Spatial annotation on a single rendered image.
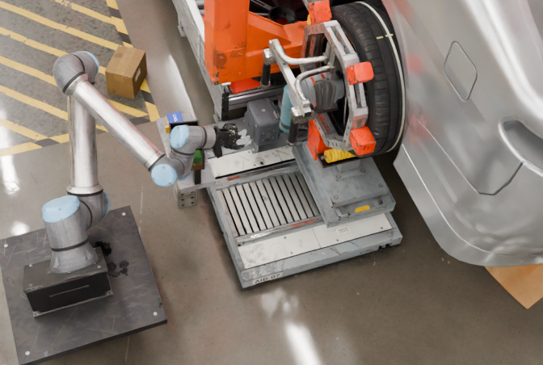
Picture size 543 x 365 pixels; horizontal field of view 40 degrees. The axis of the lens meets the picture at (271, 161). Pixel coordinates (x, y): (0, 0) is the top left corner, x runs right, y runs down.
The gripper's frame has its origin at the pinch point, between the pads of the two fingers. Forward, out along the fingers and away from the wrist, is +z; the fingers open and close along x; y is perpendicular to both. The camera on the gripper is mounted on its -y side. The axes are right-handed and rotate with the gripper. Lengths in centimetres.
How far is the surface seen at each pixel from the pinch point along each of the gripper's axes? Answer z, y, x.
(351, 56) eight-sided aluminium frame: 17, 56, -6
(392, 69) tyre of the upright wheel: 29, 60, -17
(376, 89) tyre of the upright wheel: 23, 52, -21
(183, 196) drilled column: 5, -63, 22
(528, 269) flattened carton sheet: 140, -9, -76
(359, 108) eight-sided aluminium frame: 21, 42, -22
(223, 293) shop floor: 9, -72, -30
